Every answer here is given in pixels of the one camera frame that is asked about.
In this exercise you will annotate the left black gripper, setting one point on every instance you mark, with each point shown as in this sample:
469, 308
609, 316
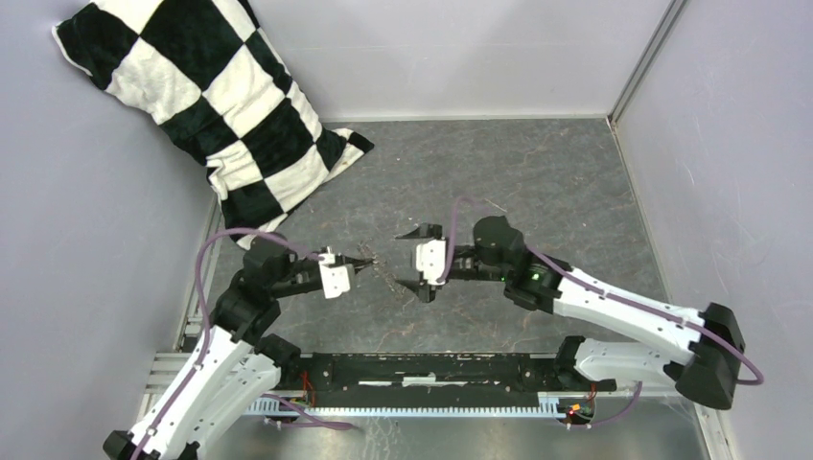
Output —
357, 264

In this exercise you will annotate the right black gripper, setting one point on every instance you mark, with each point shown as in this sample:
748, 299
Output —
425, 291

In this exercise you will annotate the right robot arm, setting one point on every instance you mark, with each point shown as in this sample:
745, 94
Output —
699, 352

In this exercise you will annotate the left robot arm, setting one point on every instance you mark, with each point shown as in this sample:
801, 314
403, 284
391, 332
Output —
234, 361

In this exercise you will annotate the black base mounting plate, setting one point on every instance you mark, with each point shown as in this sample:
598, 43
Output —
431, 381

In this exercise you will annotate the black white checkered pillow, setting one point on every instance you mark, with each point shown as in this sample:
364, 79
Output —
207, 74

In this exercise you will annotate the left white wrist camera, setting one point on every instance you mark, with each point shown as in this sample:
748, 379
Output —
336, 273

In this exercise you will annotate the aluminium frame rail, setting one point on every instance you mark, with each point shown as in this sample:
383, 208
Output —
577, 406

